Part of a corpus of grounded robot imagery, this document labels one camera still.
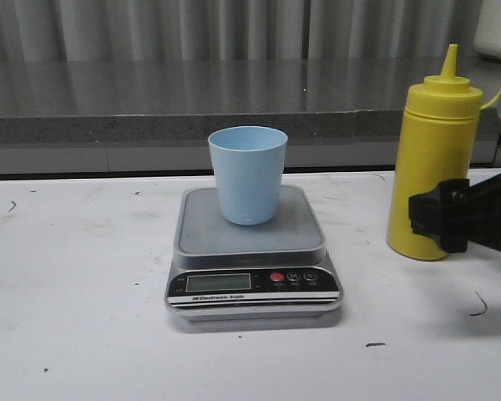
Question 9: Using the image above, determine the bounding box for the light blue plastic cup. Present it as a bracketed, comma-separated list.
[208, 126, 288, 226]

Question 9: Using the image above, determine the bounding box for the silver electronic kitchen scale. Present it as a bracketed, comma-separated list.
[164, 185, 344, 332]

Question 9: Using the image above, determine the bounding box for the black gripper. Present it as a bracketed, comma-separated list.
[408, 174, 501, 253]

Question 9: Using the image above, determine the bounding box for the yellow squeeze bottle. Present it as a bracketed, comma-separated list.
[387, 43, 485, 261]

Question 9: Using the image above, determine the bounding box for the white container in background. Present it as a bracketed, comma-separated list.
[473, 0, 501, 61]

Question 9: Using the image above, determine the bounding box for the grey stone counter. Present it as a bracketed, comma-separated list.
[0, 58, 501, 175]

